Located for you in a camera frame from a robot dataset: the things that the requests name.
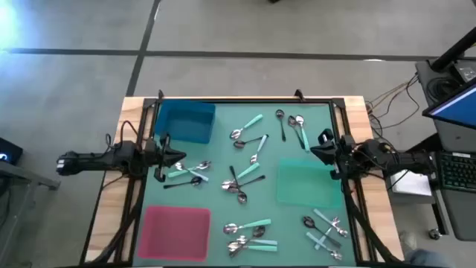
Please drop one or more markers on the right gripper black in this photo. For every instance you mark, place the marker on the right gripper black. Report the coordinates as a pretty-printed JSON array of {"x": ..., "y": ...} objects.
[{"x": 344, "y": 156}]

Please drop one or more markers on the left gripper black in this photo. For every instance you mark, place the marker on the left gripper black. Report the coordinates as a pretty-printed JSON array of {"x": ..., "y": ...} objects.
[{"x": 158, "y": 158}]

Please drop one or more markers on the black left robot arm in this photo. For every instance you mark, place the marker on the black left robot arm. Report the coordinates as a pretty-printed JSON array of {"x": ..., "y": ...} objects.
[{"x": 93, "y": 162}]

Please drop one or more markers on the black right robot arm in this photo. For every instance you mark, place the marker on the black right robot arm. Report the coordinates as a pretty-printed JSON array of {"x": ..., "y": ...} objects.
[{"x": 401, "y": 162}]

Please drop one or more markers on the teal plastic bin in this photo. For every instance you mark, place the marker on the teal plastic bin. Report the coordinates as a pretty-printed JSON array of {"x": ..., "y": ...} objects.
[{"x": 308, "y": 184}]

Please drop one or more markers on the blue plastic bin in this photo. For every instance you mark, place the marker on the blue plastic bin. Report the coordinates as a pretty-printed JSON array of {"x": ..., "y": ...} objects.
[{"x": 186, "y": 123}]

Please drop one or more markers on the black table clamp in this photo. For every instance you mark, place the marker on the black table clamp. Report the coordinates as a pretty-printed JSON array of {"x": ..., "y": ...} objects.
[
  {"x": 160, "y": 94},
  {"x": 299, "y": 95}
]

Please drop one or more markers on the pink plastic bin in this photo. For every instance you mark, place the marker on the pink plastic bin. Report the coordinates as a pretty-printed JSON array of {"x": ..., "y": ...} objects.
[{"x": 175, "y": 234}]

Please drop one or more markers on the scattered spoons on mat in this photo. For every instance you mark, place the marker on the scattered spoons on mat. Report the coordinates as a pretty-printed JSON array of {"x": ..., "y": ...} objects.
[{"x": 260, "y": 208}]

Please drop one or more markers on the white paper sheet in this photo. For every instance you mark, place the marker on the white paper sheet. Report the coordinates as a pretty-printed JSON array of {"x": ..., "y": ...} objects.
[{"x": 413, "y": 184}]

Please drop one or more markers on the black stand bar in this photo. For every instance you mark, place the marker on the black stand bar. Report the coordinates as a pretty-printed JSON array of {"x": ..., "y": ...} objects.
[{"x": 427, "y": 143}]

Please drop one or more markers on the person's shoe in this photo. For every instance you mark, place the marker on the person's shoe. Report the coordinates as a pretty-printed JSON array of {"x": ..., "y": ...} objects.
[{"x": 409, "y": 241}]

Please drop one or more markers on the gray equipment cart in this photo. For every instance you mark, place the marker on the gray equipment cart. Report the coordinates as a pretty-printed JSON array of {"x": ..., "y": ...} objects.
[{"x": 453, "y": 139}]

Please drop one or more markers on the backlit black keyboard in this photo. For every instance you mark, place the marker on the backlit black keyboard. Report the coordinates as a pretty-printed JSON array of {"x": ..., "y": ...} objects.
[{"x": 459, "y": 171}]

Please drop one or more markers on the caster wheel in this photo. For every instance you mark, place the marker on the caster wheel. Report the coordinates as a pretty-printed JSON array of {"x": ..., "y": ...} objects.
[{"x": 434, "y": 233}]

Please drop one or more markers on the computer monitor blue screen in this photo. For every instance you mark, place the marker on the computer monitor blue screen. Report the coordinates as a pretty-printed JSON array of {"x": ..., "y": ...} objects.
[{"x": 457, "y": 108}]

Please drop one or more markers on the person's leg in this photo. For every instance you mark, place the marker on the person's leg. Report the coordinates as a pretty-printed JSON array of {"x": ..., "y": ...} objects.
[{"x": 427, "y": 260}]

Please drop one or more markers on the gray metal stand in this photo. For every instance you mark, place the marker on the gray metal stand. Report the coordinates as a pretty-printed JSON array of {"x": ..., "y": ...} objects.
[{"x": 22, "y": 175}]

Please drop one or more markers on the black power adapter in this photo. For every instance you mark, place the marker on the black power adapter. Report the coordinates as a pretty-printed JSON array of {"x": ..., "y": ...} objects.
[{"x": 466, "y": 70}]

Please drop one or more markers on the black monitor pole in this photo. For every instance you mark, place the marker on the black monitor pole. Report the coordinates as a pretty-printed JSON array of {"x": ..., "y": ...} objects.
[{"x": 453, "y": 50}]

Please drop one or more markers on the black device blue light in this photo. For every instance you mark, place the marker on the black device blue light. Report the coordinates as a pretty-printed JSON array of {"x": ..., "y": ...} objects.
[{"x": 9, "y": 152}]

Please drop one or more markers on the black metal table frame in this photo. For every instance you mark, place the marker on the black metal table frame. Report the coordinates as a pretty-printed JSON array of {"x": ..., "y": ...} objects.
[{"x": 340, "y": 102}]

